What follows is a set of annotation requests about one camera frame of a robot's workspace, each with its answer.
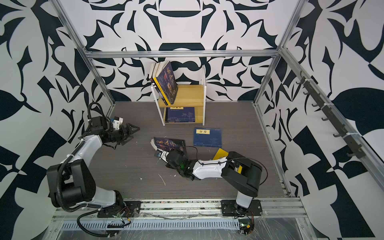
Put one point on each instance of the dark portrait book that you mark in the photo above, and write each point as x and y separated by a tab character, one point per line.
166	80
166	145

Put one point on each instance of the wall coat hook rail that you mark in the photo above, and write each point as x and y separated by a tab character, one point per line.
332	115

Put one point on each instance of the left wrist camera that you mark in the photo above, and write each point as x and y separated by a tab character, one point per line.
116	123

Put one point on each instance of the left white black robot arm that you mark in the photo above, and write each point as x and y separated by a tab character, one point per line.
71	184

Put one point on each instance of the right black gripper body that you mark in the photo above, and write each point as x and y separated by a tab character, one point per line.
170	165

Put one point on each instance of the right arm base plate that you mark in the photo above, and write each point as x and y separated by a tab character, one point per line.
231	209

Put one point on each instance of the wooden white frame bookshelf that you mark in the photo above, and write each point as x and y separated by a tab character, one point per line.
188	96

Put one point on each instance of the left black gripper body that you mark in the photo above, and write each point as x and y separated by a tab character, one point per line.
117	135

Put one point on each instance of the yellow cartoon book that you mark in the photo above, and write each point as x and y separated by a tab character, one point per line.
221	154
160	68

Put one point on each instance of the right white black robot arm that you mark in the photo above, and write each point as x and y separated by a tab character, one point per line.
244	174

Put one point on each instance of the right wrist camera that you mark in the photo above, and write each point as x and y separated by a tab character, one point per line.
161	155

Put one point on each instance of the white slotted cable duct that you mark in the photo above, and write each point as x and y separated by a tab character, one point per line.
162	224

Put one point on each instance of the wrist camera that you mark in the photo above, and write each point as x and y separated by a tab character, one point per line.
161	155
116	123

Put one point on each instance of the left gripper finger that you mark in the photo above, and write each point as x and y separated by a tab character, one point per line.
125	140
132	128

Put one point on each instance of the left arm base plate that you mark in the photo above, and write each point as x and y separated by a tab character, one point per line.
127	210

